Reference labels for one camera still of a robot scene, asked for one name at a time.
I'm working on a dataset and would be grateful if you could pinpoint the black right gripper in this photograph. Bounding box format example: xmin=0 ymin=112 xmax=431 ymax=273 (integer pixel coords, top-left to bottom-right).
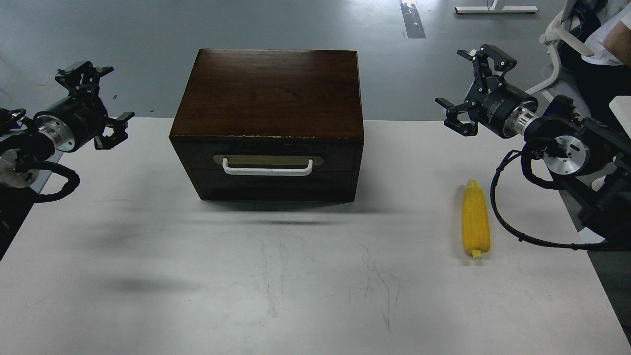
xmin=435 ymin=44 xmax=539 ymax=139

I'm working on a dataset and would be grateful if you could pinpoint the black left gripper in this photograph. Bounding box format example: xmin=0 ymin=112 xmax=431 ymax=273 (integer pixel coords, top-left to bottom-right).
xmin=34 ymin=61 xmax=136 ymax=152

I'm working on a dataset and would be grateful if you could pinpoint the yellow corn cob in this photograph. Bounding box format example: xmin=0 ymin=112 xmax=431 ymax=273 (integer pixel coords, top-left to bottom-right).
xmin=461 ymin=179 xmax=491 ymax=260

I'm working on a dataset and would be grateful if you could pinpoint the wooden drawer with white handle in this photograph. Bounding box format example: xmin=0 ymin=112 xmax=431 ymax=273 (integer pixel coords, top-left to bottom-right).
xmin=177 ymin=141 xmax=363 ymax=202

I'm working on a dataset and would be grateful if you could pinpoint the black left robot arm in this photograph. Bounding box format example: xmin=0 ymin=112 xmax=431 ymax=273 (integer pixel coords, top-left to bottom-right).
xmin=0 ymin=61 xmax=135 ymax=255

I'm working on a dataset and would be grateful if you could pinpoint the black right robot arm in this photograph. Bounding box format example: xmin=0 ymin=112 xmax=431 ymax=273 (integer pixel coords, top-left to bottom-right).
xmin=435 ymin=44 xmax=631 ymax=251

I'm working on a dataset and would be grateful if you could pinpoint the dark wooden drawer cabinet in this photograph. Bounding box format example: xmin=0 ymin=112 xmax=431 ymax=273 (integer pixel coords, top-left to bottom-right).
xmin=169 ymin=49 xmax=364 ymax=194

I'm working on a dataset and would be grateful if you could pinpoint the white table leg base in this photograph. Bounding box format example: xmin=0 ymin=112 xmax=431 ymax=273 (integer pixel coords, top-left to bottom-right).
xmin=455 ymin=0 xmax=539 ymax=14

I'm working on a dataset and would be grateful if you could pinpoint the seated person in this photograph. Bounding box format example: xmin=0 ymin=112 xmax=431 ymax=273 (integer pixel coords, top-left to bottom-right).
xmin=574 ymin=0 xmax=631 ymax=133

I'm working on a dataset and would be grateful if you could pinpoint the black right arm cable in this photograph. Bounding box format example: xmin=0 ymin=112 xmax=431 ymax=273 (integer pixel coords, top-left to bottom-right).
xmin=490 ymin=149 xmax=631 ymax=252

